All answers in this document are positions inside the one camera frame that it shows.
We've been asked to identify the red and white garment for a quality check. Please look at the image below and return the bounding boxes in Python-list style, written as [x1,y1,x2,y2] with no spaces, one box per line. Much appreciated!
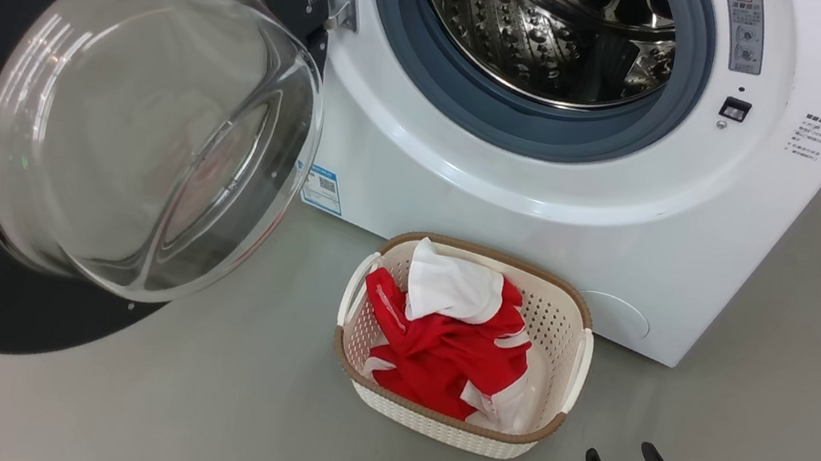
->
[346,230,558,436]

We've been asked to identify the cream perforated laundry basket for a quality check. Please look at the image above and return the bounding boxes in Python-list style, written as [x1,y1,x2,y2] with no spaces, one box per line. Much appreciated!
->
[320,222,608,461]

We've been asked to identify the white front-load washing machine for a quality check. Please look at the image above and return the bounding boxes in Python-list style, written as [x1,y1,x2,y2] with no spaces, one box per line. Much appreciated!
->
[285,0,821,390]

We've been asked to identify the stainless steel washing machine drum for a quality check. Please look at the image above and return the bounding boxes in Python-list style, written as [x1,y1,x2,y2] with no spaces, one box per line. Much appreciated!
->
[400,0,686,123]

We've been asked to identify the round filter cover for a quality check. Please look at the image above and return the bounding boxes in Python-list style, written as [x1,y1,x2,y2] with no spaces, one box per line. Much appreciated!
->
[574,289,654,344]

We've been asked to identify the blue energy label sticker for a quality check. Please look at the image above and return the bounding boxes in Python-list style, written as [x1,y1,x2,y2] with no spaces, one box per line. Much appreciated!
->
[298,162,349,217]

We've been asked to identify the grey warning sticker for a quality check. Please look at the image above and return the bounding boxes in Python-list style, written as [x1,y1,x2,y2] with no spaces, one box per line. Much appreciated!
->
[714,0,773,76]

